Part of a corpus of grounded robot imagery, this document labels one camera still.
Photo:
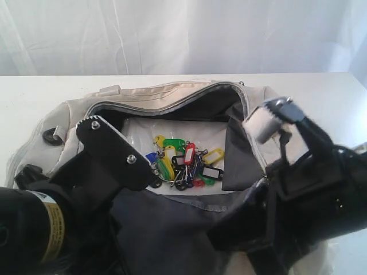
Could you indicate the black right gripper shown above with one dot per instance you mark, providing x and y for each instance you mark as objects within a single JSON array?
[{"x": 284, "y": 216}]

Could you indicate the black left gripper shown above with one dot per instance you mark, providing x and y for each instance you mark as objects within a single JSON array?
[{"x": 88, "y": 189}]

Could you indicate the beige duffel bag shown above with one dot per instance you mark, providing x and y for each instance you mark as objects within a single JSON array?
[{"x": 167, "y": 234}]

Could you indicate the colourful key tag bunch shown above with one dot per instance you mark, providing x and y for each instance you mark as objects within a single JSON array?
[{"x": 182, "y": 165}]

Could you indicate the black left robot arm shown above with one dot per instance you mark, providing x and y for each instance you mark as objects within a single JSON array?
[{"x": 63, "y": 224}]

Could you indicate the white sheer curtain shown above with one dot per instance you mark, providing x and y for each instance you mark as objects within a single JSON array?
[{"x": 181, "y": 37}]

